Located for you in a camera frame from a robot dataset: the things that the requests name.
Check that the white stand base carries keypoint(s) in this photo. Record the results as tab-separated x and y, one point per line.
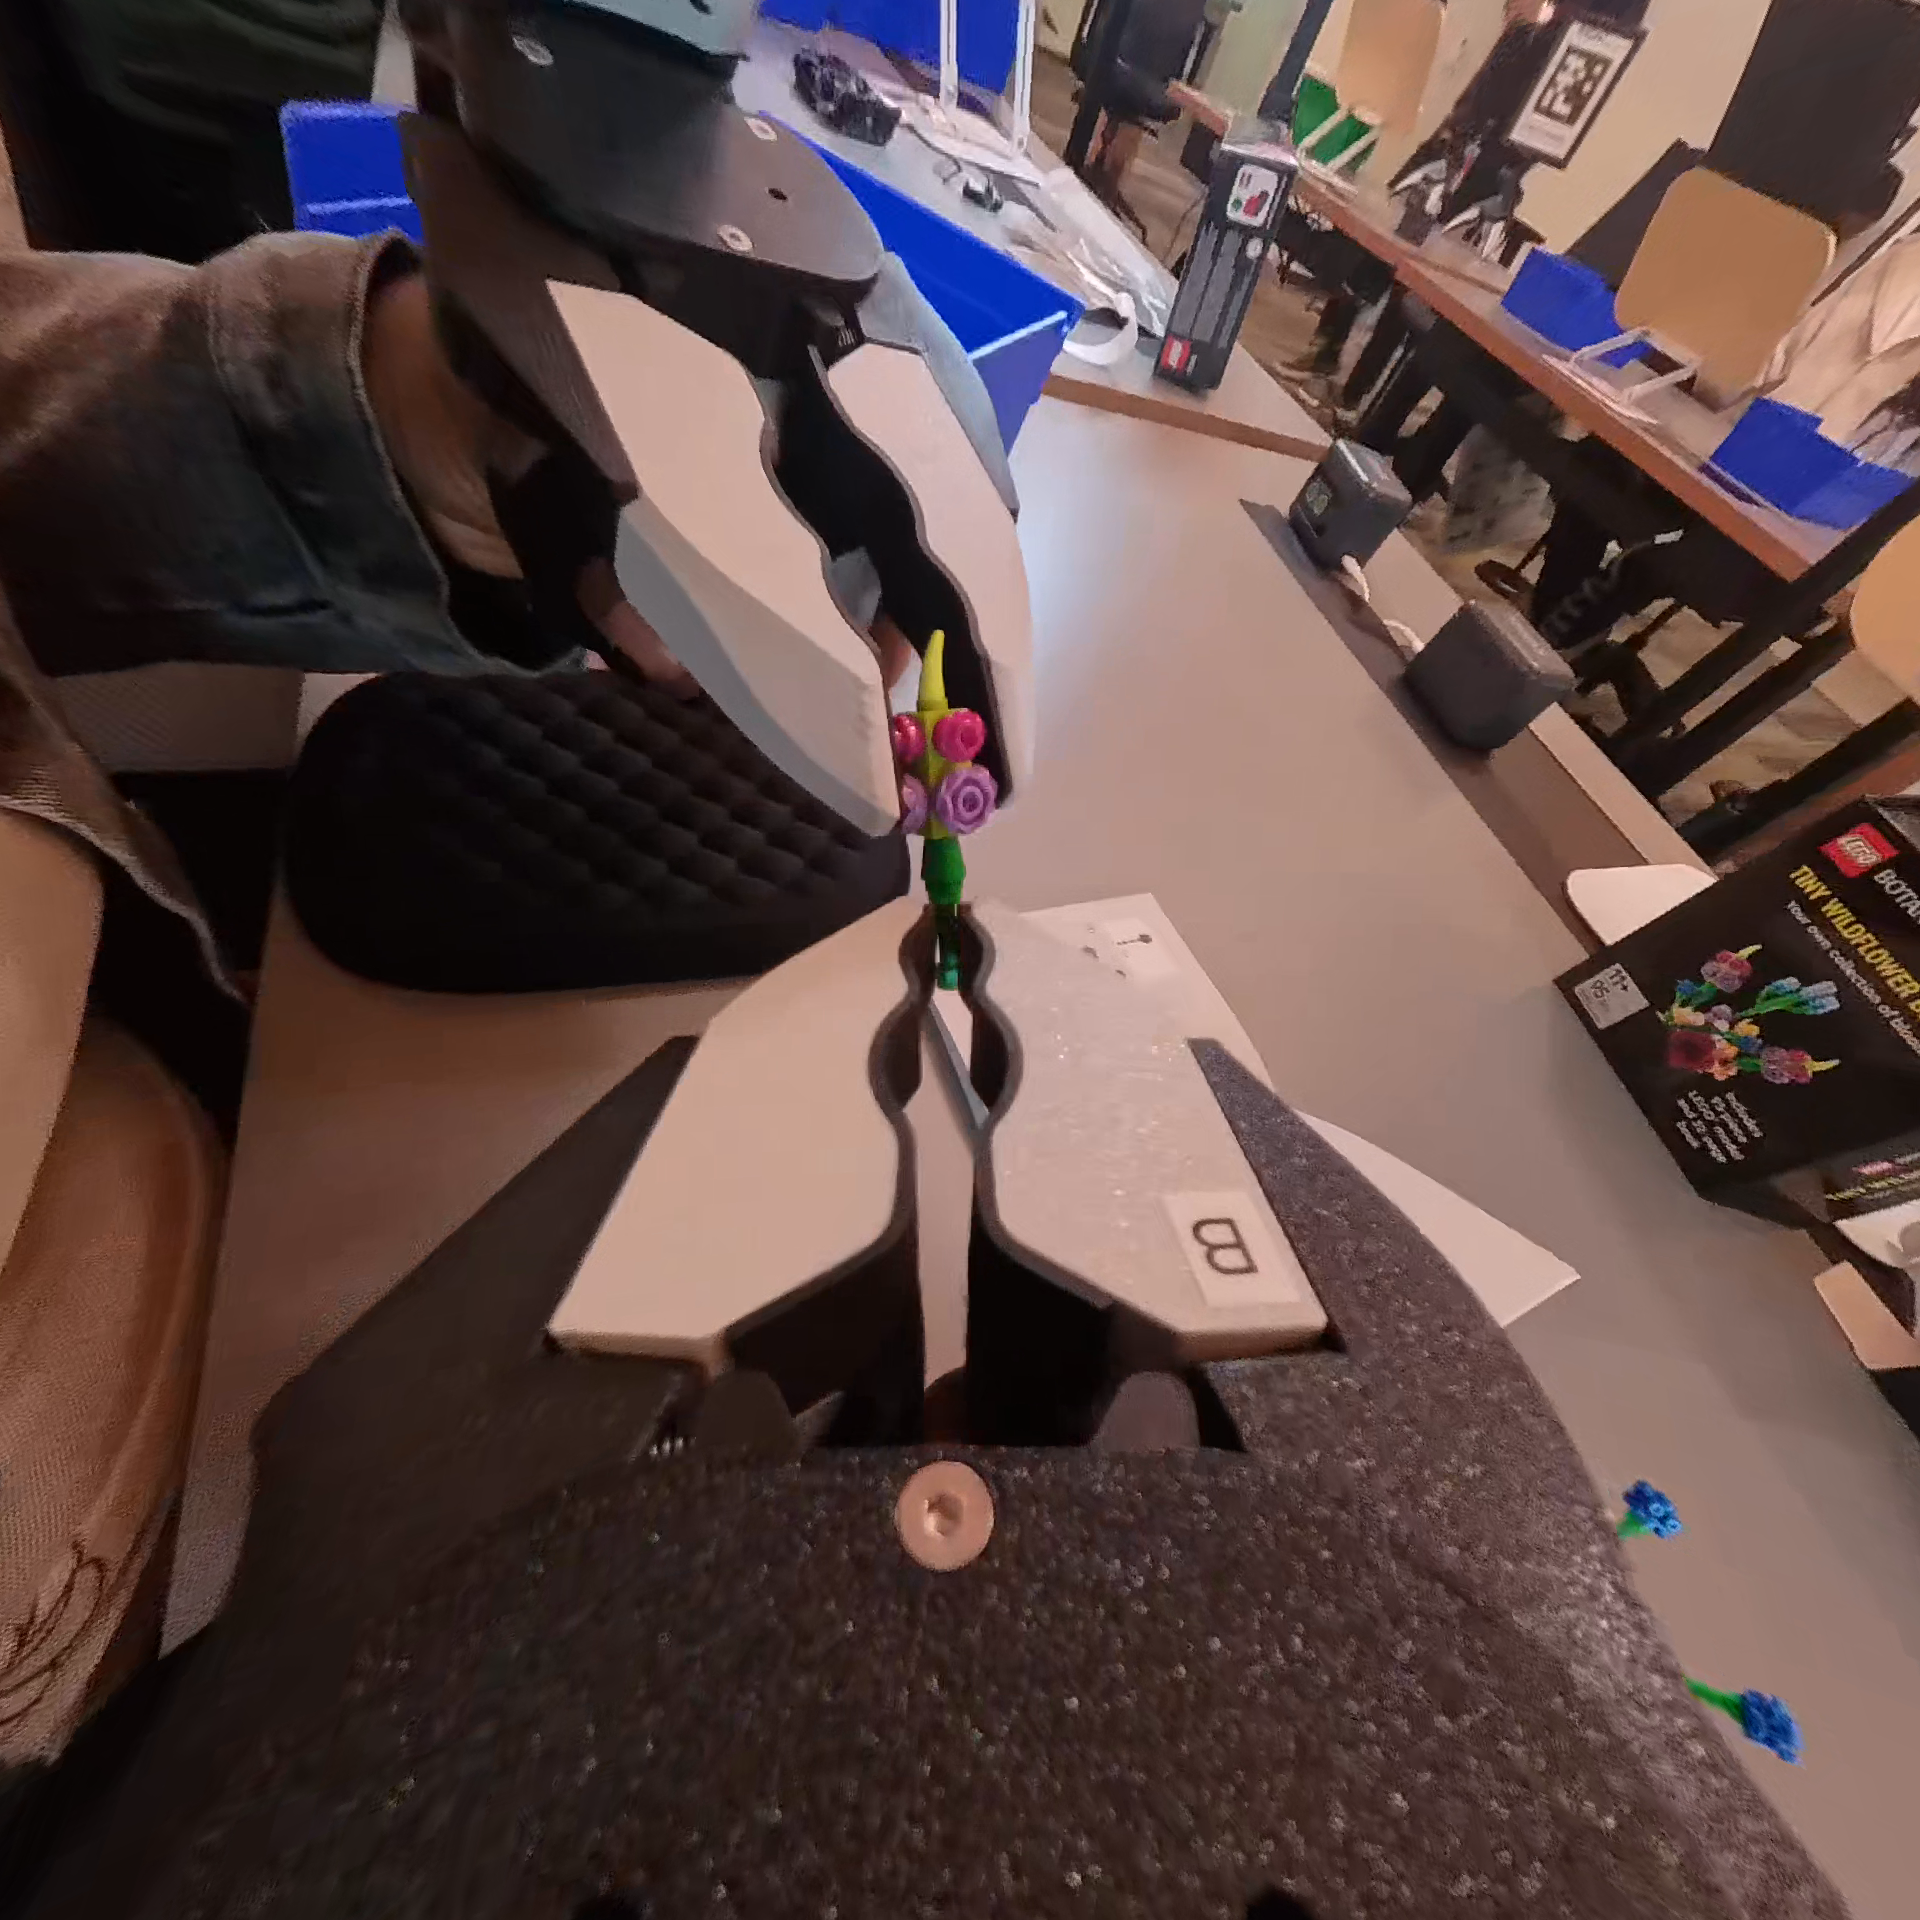
1634	902

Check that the person's clothed torso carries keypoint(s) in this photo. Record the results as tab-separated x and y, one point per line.
76	1201

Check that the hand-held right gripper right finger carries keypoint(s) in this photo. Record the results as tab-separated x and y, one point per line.
1108	1141

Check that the person's left hand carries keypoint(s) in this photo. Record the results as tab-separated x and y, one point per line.
644	656

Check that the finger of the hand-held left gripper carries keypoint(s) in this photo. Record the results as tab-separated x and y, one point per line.
960	510
721	510

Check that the blue toy flower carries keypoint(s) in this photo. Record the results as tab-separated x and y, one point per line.
1768	1721
1651	1510

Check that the white instruction booklet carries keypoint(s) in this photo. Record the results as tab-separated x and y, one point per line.
1440	1231

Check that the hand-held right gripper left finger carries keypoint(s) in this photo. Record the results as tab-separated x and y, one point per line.
749	1172

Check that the large blue bin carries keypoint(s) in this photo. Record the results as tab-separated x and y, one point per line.
991	375

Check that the black plastic item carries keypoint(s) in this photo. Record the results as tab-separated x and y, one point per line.
844	93

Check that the printed marker board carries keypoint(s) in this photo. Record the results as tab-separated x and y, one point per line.
1576	84

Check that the pink purple toy flower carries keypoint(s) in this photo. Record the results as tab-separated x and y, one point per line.
943	796

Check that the black board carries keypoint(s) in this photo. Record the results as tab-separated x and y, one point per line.
1792	84

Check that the tall black box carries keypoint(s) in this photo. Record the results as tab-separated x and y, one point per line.
1223	271

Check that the clear plastic bags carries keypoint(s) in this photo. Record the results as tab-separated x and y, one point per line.
1049	225

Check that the black toy flower box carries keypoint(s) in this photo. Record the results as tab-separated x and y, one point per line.
1756	1020

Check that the small blue bin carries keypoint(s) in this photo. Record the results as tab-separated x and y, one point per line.
1569	301
1800	464

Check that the long wooden table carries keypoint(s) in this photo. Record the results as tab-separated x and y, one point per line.
1681	451

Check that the grey cube socket with display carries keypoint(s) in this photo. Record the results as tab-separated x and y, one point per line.
1347	509

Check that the grey desk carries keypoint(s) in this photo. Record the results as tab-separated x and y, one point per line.
1275	902

